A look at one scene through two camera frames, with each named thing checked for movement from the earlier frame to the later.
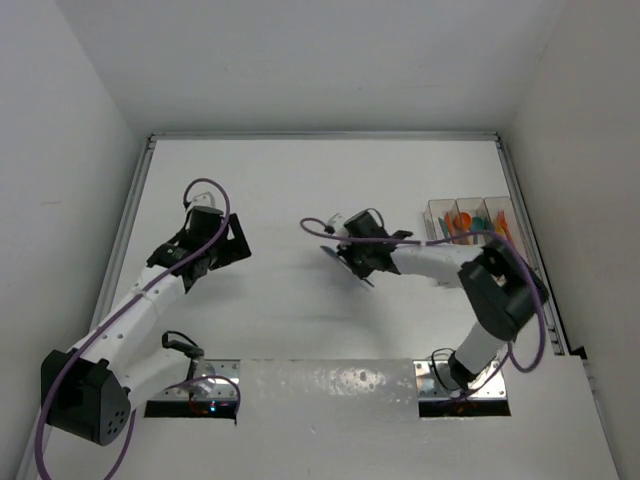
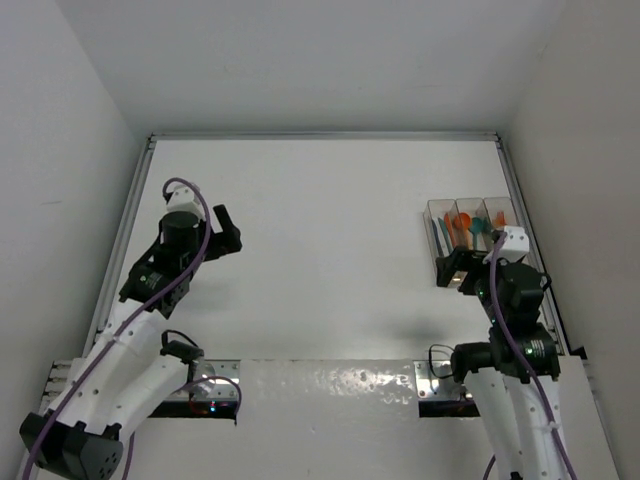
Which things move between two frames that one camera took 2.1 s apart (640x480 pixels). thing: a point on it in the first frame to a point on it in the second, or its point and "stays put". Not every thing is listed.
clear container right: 499,210 stays put
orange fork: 502,220 stays put
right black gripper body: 356,256 to 476,281
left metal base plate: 211,379 stays put
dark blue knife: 335,254 to 437,239
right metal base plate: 434,381 stays put
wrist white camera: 337,220 to 515,245
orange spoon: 463,221 stays put
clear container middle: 473,222 stays put
